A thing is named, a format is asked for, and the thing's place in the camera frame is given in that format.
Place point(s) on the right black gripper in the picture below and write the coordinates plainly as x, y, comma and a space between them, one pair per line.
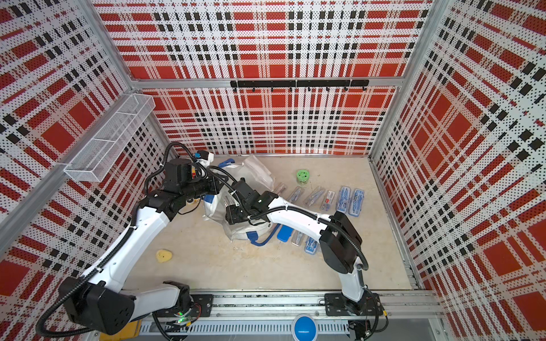
230, 213

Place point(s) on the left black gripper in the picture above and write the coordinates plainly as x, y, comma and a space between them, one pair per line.
212, 179

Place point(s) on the white canvas cartoon bag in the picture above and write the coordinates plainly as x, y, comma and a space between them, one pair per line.
244, 182

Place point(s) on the blue plastic pencil case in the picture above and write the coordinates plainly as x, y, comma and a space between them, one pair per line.
285, 233

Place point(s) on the clear case pink small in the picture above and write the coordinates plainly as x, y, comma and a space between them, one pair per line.
279, 190

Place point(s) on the clear compass case small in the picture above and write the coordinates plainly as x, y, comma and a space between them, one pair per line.
297, 239

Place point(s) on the clear compass case grey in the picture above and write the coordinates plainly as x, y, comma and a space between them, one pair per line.
315, 196

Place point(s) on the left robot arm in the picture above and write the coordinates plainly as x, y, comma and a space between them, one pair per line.
97, 299

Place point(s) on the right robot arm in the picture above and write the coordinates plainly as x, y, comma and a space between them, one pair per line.
339, 241

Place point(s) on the yellow sponge piece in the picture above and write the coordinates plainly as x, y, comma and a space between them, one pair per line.
163, 256

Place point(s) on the green lidded small jar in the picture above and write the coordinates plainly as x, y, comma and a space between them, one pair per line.
303, 176

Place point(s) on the blue round button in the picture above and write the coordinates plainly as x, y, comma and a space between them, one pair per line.
304, 328

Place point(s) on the yellow box at base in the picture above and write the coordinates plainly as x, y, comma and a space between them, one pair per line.
131, 330

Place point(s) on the white wire mesh basket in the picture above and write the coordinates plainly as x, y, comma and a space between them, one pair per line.
94, 161

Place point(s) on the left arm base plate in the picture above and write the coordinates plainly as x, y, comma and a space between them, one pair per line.
200, 306

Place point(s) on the black hook rail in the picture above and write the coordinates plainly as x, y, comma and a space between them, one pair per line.
318, 83

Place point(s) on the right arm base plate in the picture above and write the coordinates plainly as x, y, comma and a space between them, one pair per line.
337, 304

